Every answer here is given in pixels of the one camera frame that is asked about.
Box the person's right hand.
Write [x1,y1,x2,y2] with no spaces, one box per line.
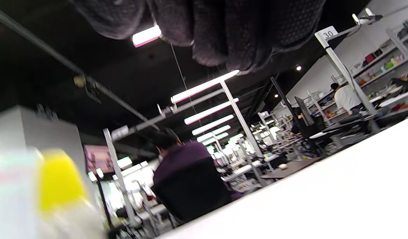
[69,0,327,74]

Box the yellow glue cap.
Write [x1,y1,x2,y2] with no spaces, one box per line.
[37,149,89,213]

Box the liquid glue bottle yellow base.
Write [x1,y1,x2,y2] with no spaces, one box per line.
[40,194,108,239]

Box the clear plastic container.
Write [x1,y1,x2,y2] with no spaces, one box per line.
[0,149,42,239]

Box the shelving rack with items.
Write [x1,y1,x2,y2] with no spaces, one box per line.
[320,20,408,121]

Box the white post with number sign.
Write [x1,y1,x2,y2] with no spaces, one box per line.
[315,26,379,117]

